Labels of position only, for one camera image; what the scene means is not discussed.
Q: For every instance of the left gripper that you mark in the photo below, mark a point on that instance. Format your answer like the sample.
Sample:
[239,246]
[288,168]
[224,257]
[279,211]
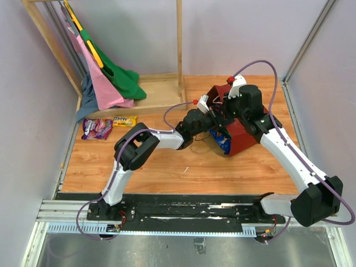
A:
[219,122]

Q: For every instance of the yellow candy bag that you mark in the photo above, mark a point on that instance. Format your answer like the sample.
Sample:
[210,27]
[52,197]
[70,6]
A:
[119,121]

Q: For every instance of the left aluminium frame post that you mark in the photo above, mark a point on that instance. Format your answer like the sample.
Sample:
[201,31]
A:
[56,18]

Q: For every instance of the aluminium frame post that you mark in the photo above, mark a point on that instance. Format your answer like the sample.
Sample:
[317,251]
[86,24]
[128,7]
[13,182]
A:
[56,18]
[311,36]

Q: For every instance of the green cloth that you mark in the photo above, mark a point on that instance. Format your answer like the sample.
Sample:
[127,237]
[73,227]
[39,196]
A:
[125,81]

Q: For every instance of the right aluminium frame post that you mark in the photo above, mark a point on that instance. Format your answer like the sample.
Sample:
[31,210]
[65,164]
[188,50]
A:
[311,36]

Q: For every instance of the grey slotted cable duct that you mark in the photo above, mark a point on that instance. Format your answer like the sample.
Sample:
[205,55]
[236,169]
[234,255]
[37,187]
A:
[165,229]

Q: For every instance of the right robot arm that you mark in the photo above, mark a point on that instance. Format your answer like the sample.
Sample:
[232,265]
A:
[319,194]

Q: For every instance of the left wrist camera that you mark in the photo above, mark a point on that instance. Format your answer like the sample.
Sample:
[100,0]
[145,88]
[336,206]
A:
[202,104]

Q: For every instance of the purple candy bag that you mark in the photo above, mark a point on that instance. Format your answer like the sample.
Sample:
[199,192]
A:
[96,129]

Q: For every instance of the wooden clothes rack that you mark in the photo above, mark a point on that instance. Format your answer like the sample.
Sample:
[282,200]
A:
[163,90]

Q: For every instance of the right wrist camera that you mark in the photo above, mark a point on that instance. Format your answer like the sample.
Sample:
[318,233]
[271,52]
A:
[235,83]

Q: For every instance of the yellow hanger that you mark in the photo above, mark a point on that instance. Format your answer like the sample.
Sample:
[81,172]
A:
[80,28]

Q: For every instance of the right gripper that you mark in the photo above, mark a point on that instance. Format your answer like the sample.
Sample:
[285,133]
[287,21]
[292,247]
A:
[225,107]

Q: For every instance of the blue grey cloth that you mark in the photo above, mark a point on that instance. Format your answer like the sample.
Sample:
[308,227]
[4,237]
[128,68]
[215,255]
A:
[89,101]

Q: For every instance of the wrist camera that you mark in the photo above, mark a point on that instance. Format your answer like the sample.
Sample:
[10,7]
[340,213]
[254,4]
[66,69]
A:
[202,104]
[235,83]

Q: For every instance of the blue chips bag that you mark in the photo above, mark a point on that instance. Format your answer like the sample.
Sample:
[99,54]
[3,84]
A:
[222,140]

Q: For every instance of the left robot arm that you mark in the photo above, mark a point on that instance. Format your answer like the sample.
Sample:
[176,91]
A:
[135,148]

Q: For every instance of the pink cloth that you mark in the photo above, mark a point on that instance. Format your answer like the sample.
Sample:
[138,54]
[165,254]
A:
[106,94]

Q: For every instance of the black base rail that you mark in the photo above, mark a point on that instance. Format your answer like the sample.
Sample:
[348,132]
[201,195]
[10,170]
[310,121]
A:
[187,209]

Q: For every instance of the front aluminium rail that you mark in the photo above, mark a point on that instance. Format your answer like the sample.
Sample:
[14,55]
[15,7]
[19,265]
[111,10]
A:
[60,211]

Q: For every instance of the red brown paper bag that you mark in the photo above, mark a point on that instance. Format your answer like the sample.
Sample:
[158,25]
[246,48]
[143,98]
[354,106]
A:
[236,133]

